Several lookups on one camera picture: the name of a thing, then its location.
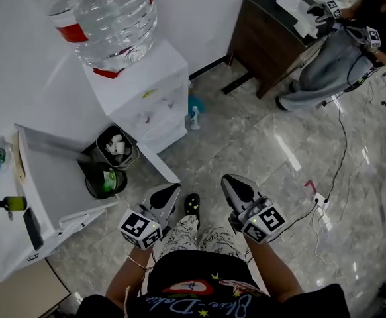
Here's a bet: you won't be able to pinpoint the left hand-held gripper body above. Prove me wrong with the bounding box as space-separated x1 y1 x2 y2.
117 203 176 252

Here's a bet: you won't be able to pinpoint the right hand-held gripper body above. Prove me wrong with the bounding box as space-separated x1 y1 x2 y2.
228 196 288 245

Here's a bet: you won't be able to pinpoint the white cabinet door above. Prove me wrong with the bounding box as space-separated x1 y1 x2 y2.
138 140 181 184

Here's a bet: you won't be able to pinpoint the person's right forearm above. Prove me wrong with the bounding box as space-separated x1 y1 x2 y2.
244 237 305 303

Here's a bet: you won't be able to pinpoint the person's left forearm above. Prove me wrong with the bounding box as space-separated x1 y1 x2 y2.
105 243 157 298

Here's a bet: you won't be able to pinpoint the white drawer cabinet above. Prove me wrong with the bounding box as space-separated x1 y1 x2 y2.
0 122 119 283

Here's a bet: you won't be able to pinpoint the white water dispenser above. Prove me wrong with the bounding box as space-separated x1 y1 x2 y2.
82 38 189 154

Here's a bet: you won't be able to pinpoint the dark wooden cabinet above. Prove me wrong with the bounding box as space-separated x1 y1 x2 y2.
226 0 331 100

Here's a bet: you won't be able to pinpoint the clear large water bottle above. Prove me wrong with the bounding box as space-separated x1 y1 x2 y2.
46 0 159 79

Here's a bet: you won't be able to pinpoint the black shoe with yellow stars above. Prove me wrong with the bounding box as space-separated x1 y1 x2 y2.
183 193 202 219

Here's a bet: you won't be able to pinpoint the white patterned trousers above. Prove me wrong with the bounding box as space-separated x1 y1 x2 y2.
158 214 246 261

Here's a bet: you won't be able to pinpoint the black round waste bin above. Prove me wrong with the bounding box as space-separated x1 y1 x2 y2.
76 159 128 201

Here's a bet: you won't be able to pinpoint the white power strip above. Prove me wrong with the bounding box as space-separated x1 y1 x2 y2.
311 192 331 212

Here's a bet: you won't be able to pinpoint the grey rectangular waste bin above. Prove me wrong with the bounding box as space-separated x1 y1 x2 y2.
95 124 141 172

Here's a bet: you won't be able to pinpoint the white and blue spray bottle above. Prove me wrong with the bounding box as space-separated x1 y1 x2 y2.
189 105 201 131

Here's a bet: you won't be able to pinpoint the black printed t-shirt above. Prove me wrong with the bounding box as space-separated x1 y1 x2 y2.
79 248 351 318

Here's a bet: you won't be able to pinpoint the black phone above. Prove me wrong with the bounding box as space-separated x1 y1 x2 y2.
22 207 45 252

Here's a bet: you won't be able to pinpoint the green pump bottle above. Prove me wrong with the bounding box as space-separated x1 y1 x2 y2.
0 195 28 213

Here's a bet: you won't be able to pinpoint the beige board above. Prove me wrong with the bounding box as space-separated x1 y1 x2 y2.
0 253 72 318

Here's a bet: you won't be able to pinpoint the thin metal bracelet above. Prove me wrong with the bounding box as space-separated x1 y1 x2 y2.
127 255 148 271

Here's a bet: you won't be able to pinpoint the white cable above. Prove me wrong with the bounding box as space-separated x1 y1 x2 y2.
310 207 349 283

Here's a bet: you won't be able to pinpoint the black power cable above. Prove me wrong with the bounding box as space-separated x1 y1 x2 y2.
280 101 350 227

